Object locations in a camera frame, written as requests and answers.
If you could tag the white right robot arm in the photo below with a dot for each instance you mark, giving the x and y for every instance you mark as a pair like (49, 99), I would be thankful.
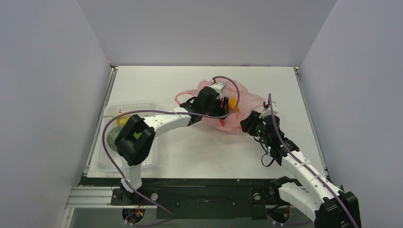
(308, 182)

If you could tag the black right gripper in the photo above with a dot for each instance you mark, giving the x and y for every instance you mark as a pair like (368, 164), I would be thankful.
(252, 121)

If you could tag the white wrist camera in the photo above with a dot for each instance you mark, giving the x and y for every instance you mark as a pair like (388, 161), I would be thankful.
(219, 87)
(269, 108)

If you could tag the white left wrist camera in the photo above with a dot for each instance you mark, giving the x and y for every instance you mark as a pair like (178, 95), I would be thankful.
(219, 87)

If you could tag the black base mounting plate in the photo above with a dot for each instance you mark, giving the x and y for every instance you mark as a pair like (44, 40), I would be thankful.
(254, 207)

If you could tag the grey green fake avocado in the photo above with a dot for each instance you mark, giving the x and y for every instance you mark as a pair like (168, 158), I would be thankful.
(111, 137)

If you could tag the white plastic basket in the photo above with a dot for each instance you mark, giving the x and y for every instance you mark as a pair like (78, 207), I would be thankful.
(102, 162)

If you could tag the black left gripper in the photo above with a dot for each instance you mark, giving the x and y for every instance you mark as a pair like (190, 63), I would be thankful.
(219, 111)

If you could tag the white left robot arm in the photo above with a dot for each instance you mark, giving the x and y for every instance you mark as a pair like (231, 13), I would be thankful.
(135, 140)

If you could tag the green fake vegetable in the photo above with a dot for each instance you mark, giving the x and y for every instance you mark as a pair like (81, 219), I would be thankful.
(137, 135)

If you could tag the yellow fake pear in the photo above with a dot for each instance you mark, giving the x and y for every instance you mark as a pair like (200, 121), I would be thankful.
(121, 121)

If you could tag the orange fake fruit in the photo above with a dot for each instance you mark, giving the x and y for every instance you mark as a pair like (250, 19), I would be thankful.
(233, 104)

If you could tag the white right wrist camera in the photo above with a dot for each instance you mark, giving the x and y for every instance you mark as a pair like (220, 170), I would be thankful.
(269, 108)

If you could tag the pink printed plastic bag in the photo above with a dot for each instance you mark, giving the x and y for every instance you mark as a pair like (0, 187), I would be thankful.
(248, 102)

